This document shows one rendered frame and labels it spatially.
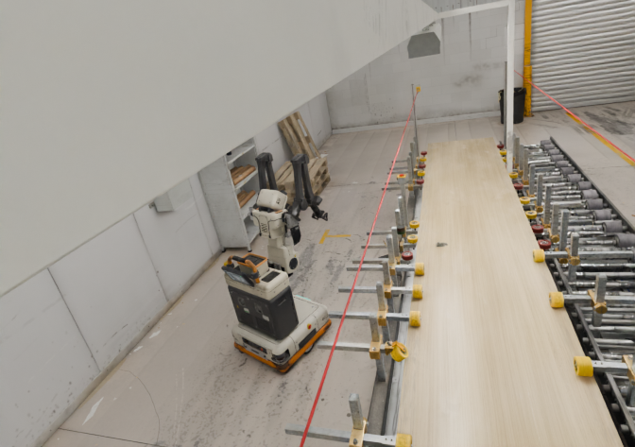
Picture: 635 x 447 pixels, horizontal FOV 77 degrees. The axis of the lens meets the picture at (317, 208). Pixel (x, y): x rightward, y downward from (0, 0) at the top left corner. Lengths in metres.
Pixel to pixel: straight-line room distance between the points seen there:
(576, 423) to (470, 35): 9.31
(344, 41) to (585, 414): 1.97
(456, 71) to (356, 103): 2.54
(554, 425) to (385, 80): 9.45
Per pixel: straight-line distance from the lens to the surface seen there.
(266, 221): 3.24
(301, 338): 3.48
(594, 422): 2.05
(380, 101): 10.78
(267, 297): 3.11
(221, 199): 5.27
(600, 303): 2.51
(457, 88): 10.65
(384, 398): 2.29
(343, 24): 0.17
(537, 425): 1.98
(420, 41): 1.65
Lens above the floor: 2.43
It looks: 23 degrees down
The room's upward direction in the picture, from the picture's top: 11 degrees counter-clockwise
